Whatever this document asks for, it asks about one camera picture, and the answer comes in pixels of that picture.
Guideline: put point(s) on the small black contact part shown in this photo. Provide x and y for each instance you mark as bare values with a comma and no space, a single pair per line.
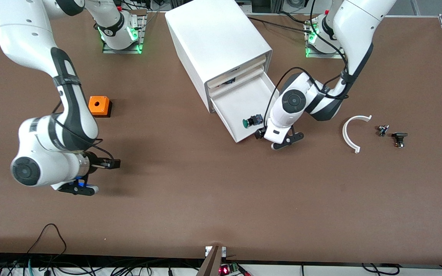
399,135

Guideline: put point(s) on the small dark electronic part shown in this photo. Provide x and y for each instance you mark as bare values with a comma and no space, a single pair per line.
230,81

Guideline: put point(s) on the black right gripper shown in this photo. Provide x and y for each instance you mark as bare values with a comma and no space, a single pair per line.
95,161

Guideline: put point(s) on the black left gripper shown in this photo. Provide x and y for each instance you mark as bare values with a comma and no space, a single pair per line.
259,133

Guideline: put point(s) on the white drawer cabinet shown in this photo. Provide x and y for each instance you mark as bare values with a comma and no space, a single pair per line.
213,34

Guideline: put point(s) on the white plastic drawer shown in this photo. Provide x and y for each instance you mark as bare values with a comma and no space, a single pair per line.
244,80
251,69
240,103

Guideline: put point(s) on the green push button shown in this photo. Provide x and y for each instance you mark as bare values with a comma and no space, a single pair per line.
252,120

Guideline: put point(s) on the grey metal camera bracket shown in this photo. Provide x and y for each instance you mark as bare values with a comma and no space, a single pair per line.
212,264

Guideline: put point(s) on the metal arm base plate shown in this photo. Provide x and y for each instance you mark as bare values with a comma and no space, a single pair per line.
143,34
308,53

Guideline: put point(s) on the orange box with hole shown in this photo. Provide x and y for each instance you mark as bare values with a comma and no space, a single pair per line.
100,104

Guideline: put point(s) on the white curved plastic arc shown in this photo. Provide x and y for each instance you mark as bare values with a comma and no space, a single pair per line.
345,134

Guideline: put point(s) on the small metal switch part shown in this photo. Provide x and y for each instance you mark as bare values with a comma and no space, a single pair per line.
382,130

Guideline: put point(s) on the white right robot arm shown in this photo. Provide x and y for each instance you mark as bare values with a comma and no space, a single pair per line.
17,27

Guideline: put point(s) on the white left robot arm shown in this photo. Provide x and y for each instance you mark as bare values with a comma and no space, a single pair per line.
359,23

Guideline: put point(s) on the circuit board with red light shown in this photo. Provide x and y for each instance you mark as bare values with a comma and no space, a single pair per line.
225,270

